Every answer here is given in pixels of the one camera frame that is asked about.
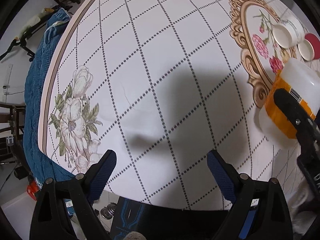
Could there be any orange and white paper cup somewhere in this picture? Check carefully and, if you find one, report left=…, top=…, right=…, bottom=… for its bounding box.
left=259, top=58, right=319, bottom=149

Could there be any red ribbed paper cup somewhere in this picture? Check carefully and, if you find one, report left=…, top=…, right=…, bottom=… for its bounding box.
left=298, top=33, right=320, bottom=61

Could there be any white crane print paper cup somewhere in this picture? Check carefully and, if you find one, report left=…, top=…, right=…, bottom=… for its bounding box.
left=272, top=16, right=305, bottom=49

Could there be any blue quilted jacket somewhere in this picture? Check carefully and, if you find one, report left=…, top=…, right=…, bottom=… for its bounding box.
left=23, top=8, right=73, bottom=185

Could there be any dark wooden chair left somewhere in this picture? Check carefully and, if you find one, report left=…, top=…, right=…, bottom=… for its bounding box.
left=1, top=102, right=27, bottom=166

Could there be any white patterned tablecloth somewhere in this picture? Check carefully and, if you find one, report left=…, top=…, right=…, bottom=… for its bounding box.
left=37, top=0, right=320, bottom=210

